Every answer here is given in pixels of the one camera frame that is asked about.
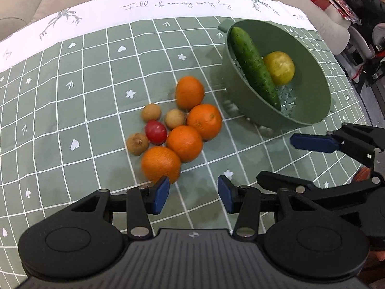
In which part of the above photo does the red cherry tomato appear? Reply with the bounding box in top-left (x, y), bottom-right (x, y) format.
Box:
top-left (145, 120), bottom-right (168, 145)

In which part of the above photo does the brown longan fruit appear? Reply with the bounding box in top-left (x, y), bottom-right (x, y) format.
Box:
top-left (164, 109), bottom-right (186, 131)
top-left (125, 132), bottom-right (149, 156)
top-left (141, 103), bottom-right (162, 123)

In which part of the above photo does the yellow-green pear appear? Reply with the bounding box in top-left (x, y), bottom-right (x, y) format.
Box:
top-left (263, 51), bottom-right (295, 87)

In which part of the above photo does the orange tangerine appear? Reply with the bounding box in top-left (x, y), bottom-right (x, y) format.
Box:
top-left (187, 104), bottom-right (223, 141)
top-left (141, 146), bottom-right (181, 183)
top-left (175, 76), bottom-right (205, 111)
top-left (166, 125), bottom-right (203, 163)

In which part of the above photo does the person in background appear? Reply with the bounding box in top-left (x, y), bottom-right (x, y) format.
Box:
top-left (356, 0), bottom-right (384, 38)

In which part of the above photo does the green cucumber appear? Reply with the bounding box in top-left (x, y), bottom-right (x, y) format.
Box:
top-left (230, 26), bottom-right (281, 111)

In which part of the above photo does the green colander bowl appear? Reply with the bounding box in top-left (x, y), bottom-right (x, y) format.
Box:
top-left (218, 19), bottom-right (332, 131)

